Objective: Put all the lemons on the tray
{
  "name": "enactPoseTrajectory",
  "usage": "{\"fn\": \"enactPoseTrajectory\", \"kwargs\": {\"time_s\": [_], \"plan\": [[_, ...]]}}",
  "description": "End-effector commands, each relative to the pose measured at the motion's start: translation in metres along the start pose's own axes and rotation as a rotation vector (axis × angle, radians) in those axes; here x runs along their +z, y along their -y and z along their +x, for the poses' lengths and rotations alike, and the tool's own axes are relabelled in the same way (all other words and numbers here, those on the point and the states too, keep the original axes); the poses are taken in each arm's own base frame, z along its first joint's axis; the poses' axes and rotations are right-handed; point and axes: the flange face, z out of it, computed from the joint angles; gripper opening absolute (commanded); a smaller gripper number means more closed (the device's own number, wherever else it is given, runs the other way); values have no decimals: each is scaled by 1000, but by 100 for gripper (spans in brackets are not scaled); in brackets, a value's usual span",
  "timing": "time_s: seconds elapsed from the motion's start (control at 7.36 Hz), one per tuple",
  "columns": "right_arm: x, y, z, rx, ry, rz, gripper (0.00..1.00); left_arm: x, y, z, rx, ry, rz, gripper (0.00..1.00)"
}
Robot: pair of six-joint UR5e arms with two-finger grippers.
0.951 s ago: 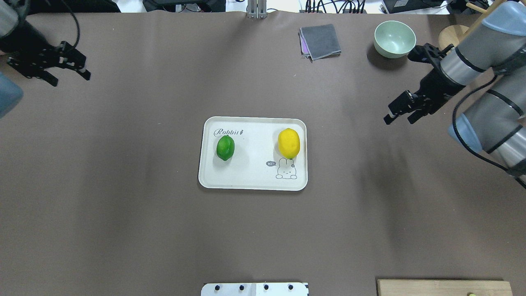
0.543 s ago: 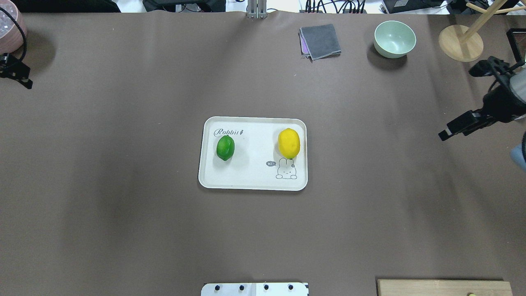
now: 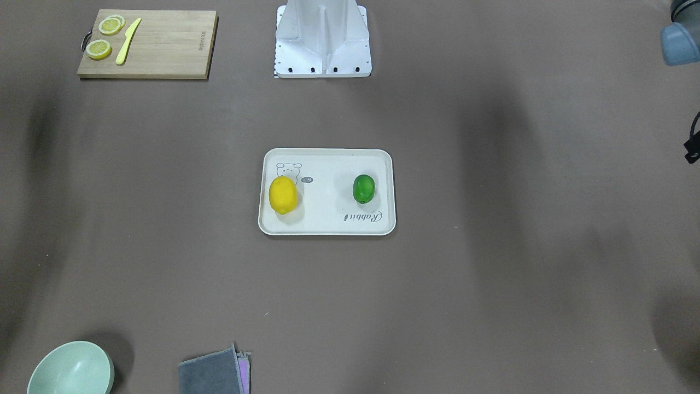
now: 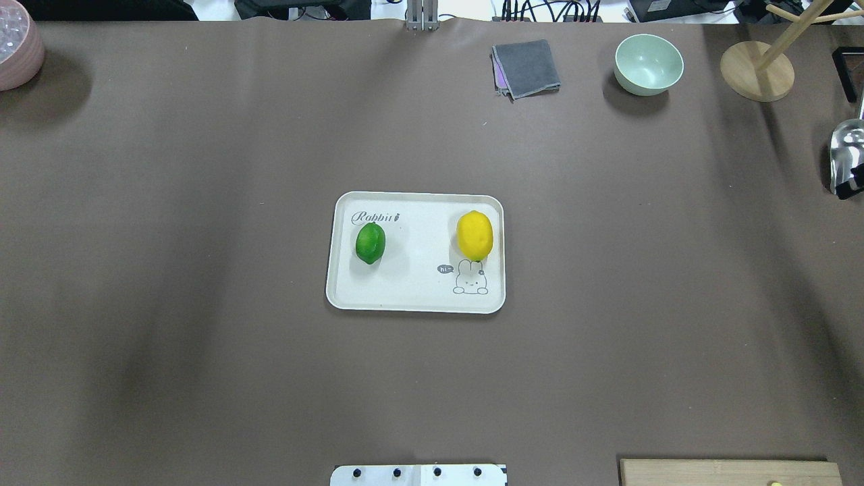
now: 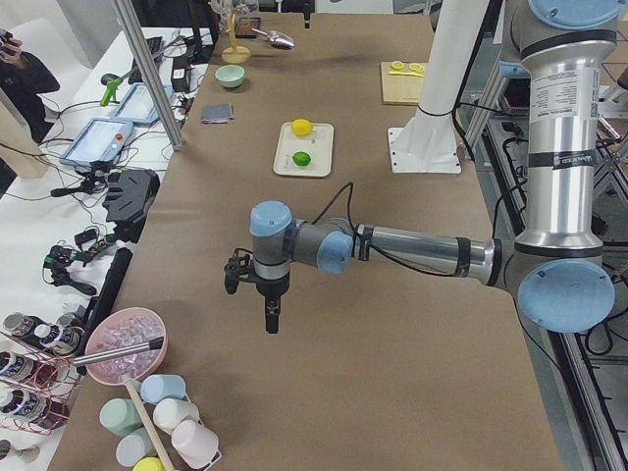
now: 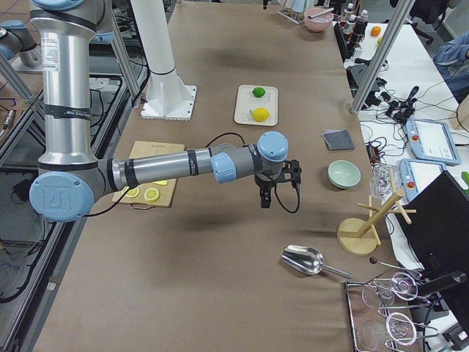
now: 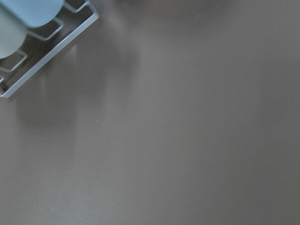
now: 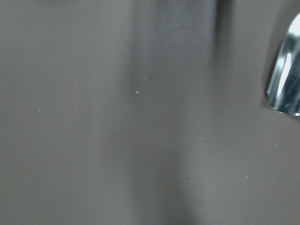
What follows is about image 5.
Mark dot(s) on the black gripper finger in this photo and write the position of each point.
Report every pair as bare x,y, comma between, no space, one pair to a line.
306,11

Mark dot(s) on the yellow lemon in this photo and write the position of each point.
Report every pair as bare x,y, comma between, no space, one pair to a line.
301,127

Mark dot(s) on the green lime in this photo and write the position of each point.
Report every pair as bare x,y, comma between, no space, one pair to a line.
301,159

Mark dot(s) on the cream plastic tray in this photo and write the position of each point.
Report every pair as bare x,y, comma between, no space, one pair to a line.
319,144

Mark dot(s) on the metal scoop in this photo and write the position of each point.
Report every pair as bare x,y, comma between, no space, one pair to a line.
276,39

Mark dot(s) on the wooden mug tree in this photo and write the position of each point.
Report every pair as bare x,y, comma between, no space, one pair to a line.
234,53

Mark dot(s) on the mint green bowl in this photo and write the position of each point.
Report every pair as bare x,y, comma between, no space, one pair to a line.
230,76

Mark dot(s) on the wooden cutting board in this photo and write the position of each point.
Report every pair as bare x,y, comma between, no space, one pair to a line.
401,90

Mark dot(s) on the lemon slice right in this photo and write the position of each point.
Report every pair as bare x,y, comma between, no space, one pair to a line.
416,67

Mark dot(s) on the metal tongs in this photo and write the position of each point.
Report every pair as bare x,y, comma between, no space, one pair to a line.
154,344

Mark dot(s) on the black power adapter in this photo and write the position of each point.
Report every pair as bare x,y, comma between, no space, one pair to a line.
181,74

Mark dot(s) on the blue cup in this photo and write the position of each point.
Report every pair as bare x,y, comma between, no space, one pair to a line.
157,387

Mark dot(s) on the pink bowl with ice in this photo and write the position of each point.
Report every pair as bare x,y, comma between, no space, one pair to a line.
125,328

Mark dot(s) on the white cup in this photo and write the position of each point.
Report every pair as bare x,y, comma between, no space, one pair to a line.
170,412

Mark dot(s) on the pink cup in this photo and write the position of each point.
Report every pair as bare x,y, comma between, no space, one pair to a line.
197,445

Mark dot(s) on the wooden cup rack pole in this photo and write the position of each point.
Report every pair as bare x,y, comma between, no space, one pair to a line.
129,384

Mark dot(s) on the green cup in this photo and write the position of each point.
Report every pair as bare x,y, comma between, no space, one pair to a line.
119,416

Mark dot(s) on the far teach pendant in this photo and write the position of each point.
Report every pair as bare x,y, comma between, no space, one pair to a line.
137,106

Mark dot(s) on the teach pendant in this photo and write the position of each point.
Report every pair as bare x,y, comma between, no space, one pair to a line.
100,141
137,106

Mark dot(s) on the yellow cup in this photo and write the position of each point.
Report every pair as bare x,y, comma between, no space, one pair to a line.
149,463

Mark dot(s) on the grey cup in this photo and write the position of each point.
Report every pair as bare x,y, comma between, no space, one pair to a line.
133,447

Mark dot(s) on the near teach pendant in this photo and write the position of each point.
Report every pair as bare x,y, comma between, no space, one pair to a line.
100,141

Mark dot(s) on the person in dark jacket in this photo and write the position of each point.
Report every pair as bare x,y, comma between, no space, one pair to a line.
23,78

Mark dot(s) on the aluminium frame post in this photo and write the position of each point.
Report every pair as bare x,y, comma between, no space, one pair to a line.
132,30

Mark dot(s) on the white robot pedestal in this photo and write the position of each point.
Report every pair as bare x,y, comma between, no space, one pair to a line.
427,143

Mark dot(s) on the black plastic bracket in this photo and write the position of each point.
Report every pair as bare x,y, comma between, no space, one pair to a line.
130,195

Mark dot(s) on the copper wire bottle rack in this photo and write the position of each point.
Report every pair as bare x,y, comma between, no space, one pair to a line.
38,381

